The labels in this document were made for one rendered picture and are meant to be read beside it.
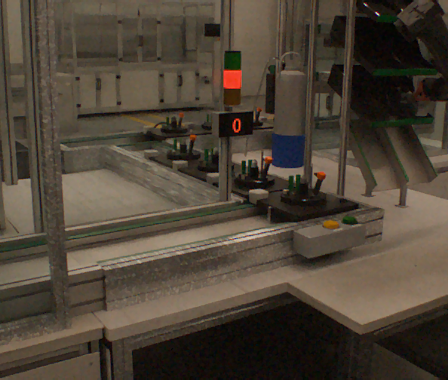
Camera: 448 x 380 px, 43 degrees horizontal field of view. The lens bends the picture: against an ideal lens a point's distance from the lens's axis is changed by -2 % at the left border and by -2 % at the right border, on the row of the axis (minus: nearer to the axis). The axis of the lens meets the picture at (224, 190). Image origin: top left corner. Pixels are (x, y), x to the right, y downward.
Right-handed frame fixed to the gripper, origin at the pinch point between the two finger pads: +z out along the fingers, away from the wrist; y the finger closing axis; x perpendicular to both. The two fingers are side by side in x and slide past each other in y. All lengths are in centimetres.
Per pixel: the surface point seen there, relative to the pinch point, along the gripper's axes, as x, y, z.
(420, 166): 19.4, -6.3, 13.9
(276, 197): 28, 47, 18
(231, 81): -3, 65, 1
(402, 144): 10.9, -2.3, 16.7
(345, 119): 5.0, 24.4, 9.0
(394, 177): 24.1, 8.2, 10.1
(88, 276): 51, 110, -16
